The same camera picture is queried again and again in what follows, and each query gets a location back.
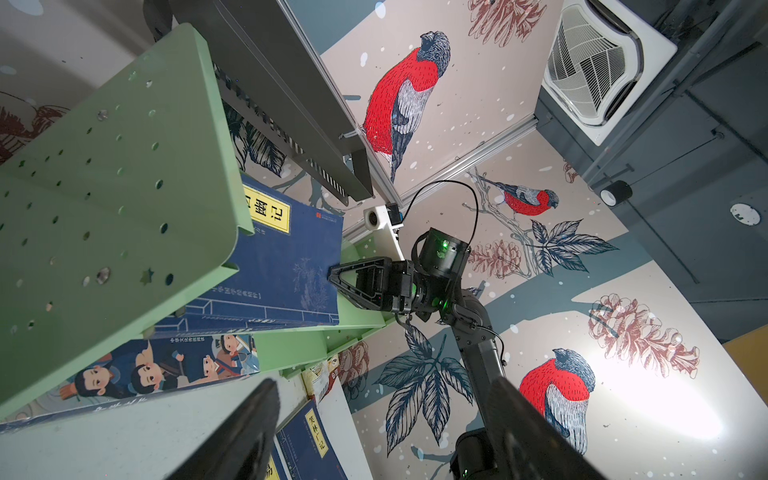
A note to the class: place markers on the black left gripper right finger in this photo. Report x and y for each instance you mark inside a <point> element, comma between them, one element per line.
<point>525,445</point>

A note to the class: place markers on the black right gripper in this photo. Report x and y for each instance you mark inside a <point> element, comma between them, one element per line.
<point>377,284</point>

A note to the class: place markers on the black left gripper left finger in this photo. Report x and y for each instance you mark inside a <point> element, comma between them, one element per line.
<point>241,446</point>

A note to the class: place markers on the colourful cartoon cover book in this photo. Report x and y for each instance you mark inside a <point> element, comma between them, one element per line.
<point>140,369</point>

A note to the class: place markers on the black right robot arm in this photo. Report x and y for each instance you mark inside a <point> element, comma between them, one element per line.
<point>427,284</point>

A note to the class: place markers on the snack bag red white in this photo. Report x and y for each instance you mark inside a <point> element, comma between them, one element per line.
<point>318,379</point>

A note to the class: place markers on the green wooden shelf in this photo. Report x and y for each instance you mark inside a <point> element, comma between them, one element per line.
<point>120,213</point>

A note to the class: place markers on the black hanging basket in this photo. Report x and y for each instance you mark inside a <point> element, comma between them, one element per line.
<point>272,76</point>

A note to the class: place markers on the white ceiling air vent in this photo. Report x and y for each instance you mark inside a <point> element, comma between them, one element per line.
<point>603,58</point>

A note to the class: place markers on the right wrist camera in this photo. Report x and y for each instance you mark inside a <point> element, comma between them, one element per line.
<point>383,224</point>

